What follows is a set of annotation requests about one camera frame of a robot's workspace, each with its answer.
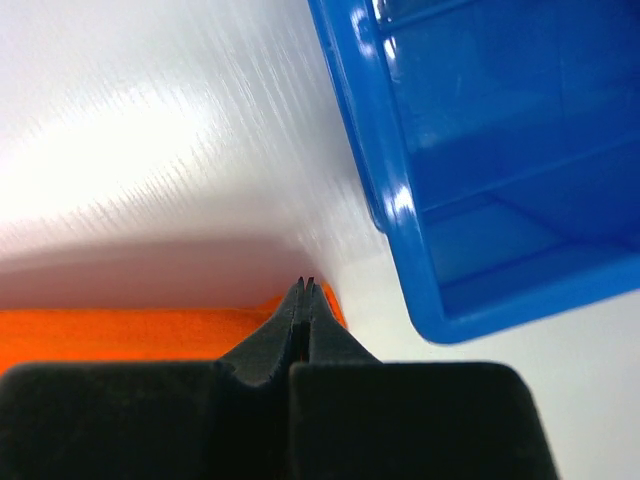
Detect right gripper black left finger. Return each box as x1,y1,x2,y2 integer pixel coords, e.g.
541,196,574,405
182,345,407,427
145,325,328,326
218,277,305,388

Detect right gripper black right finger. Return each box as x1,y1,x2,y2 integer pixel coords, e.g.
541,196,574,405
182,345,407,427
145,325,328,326
304,278,380,365

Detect orange t-shirt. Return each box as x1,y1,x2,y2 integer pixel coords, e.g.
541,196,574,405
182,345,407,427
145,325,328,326
0,282,349,374

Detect blue plastic bin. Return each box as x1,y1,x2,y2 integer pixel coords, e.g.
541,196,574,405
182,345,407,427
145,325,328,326
310,0,639,344

